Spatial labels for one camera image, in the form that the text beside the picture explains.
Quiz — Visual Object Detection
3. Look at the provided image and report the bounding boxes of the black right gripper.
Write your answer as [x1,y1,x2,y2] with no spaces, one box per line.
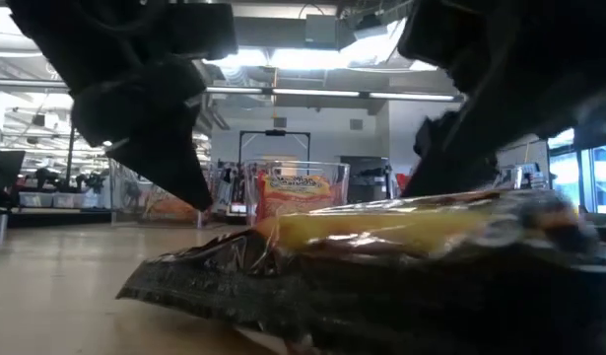
[403,63,584,196]

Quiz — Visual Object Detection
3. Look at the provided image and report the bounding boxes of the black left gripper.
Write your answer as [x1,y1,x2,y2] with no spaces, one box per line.
[73,61,215,213]

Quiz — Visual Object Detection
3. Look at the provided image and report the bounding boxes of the red yellow beef ramen pack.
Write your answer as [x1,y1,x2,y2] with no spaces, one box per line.
[256,172,336,221]

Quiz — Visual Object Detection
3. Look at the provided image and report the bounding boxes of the clear plastic bin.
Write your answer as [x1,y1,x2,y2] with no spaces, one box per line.
[242,160,352,223]
[108,157,208,229]
[497,162,550,192]

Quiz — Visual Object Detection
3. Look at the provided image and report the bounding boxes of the dark grey cabinet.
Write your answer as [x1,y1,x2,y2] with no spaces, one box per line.
[341,156,390,203]

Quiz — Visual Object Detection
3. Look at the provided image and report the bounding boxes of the long ceiling light strip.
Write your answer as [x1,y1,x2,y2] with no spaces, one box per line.
[0,78,456,103]

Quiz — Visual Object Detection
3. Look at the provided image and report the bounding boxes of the ceiling light panel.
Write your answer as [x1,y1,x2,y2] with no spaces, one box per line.
[203,46,363,71]

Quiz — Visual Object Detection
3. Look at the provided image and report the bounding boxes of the black monitor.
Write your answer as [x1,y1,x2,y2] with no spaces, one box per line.
[0,150,27,208]

